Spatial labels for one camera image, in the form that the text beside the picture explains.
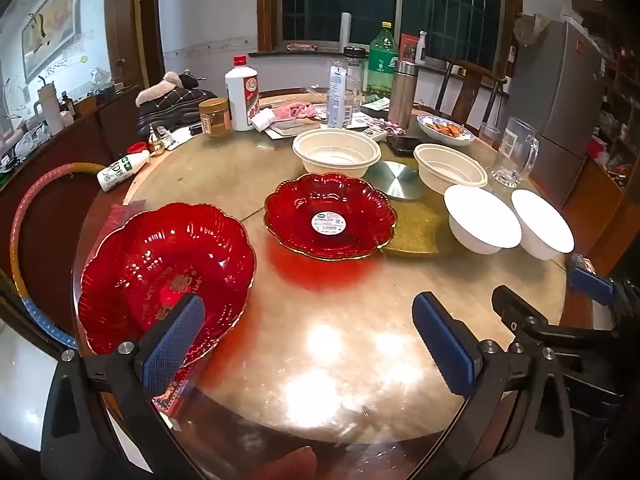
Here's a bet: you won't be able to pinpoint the small drinking glass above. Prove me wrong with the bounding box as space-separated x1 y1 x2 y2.
478 122 501 150

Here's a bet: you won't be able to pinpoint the white foam bowl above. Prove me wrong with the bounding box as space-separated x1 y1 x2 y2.
510 188 575 261
443 184 523 255

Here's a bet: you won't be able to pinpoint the cream plastic bowl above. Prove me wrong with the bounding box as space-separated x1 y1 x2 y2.
413 143 488 196
292 128 382 179

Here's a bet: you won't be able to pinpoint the white milk drink bottle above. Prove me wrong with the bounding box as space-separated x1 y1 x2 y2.
97 150 151 192

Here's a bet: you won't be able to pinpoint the multicolour hula hoop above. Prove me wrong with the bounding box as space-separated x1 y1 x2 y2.
9 162 109 352

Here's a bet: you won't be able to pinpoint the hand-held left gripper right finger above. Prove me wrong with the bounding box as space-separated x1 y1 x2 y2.
412 292 576 480

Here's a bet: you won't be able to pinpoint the red scalloped plate white sticker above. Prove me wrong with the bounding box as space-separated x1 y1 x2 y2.
263 172 397 261

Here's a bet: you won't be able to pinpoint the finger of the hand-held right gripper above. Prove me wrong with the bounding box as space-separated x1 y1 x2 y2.
491 285 621 356
570 266 640 311

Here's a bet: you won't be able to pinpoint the blue white plate with food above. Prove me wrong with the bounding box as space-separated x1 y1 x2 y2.
417 113 475 147

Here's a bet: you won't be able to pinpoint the dark quilted coat fur collar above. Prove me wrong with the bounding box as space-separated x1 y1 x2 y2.
135 70 219 137

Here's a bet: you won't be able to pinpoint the pink cloth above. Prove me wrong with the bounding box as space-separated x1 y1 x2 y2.
271 101 319 121

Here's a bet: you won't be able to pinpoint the black phone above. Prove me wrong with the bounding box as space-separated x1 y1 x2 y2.
389 136 422 156

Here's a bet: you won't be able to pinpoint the grey refrigerator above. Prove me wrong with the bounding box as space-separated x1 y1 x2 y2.
504 14 610 207

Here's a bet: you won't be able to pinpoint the white liquor bottle red cap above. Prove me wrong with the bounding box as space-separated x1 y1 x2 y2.
224 54 260 132

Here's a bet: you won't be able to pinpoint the steel thermos flask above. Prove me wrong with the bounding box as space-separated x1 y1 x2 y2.
388 60 419 129

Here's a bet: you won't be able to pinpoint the red scalloped glass plate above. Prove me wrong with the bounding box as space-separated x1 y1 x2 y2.
76 202 257 367

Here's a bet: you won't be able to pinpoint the red packet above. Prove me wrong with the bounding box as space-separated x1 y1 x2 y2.
150 367 197 422

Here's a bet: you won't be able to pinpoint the framed wall painting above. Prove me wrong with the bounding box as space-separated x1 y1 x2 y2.
20 0 83 83

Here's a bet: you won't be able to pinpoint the wooden chair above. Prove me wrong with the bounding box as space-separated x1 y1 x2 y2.
434 59 507 128

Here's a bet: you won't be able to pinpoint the clear jar black lid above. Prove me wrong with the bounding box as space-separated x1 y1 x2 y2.
343 46 369 112

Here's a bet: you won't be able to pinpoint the clear water bottle blue label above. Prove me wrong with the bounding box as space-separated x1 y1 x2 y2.
327 57 354 129

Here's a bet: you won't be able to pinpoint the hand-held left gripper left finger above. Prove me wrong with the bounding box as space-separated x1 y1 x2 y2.
42 294 206 480

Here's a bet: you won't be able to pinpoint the white tumbler with handle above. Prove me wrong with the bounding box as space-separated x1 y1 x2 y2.
34 82 64 136

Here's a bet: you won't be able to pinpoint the cluttered wooden shelf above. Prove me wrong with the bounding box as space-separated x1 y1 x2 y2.
575 0 640 186

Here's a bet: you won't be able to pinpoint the dark window wooden frame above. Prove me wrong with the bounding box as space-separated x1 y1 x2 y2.
256 0 523 58

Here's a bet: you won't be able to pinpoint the gold glitter turntable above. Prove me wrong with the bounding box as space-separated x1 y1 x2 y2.
364 160 453 257

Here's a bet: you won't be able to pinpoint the peanut butter jar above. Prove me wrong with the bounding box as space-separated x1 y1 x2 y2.
198 98 232 138

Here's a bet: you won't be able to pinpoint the green plastic bottle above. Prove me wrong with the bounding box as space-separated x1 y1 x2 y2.
367 22 400 106

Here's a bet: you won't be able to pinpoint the dark wooden sideboard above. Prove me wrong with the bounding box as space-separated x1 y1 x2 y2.
0 82 146 201

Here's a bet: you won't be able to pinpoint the glass beer mug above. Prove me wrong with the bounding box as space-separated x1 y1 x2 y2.
492 117 541 189

